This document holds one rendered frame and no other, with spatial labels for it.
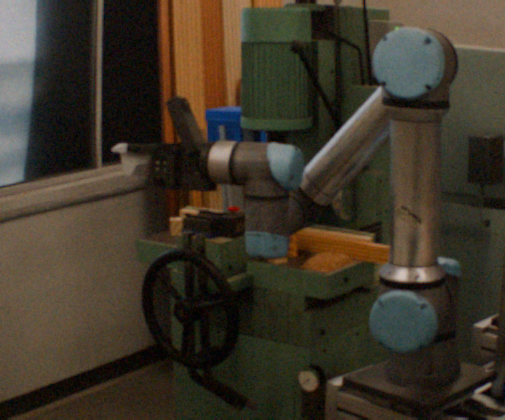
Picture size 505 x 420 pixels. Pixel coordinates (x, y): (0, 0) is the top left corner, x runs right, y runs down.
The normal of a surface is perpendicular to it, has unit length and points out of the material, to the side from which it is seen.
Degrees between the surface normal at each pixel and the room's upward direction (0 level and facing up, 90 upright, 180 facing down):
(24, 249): 90
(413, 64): 83
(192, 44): 87
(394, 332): 98
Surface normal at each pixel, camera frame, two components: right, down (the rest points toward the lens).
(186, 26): 0.81, 0.05
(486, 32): -0.57, 0.16
